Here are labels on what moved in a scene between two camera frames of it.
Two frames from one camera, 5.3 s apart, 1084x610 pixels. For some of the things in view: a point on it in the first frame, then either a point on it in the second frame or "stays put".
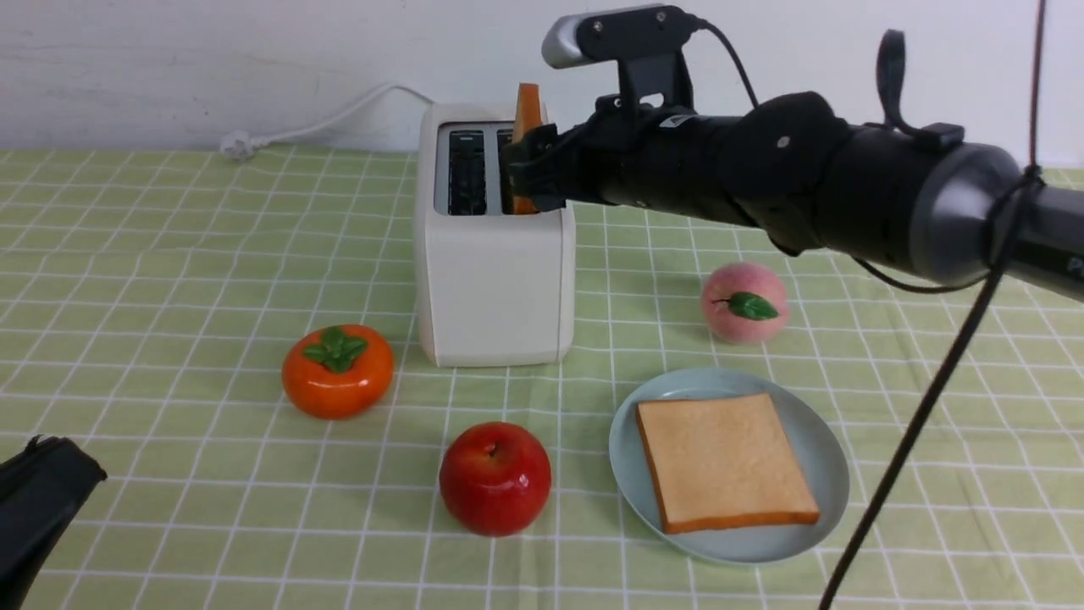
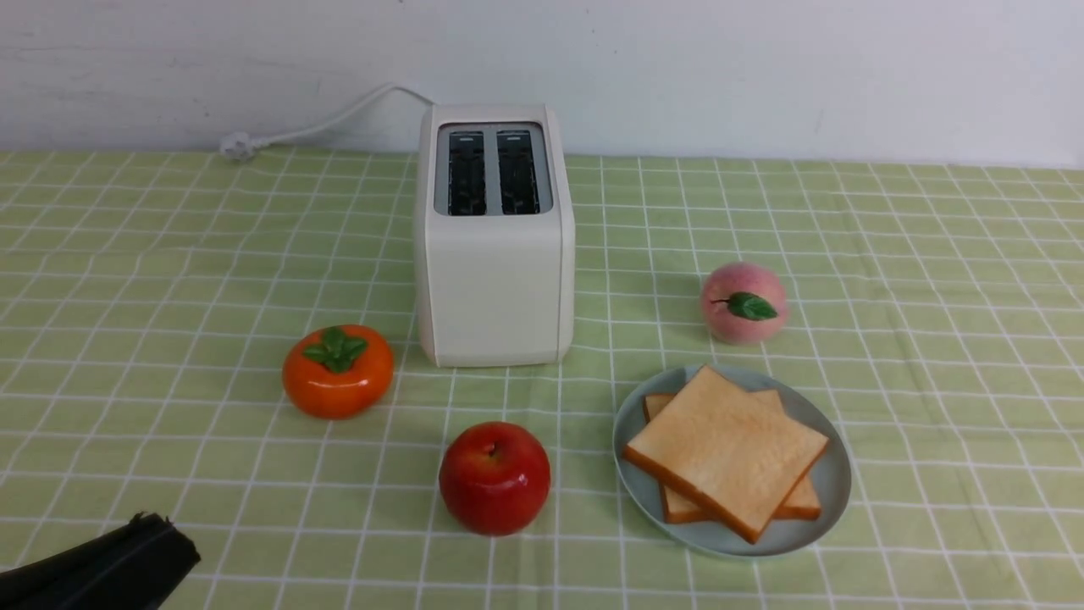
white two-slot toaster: (496, 288) stays put
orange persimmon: (338, 372) stays put
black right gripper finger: (42, 489) → (135, 567)
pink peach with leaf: (744, 304) stays put
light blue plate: (812, 437) stays put
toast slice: (527, 116) → (727, 452)
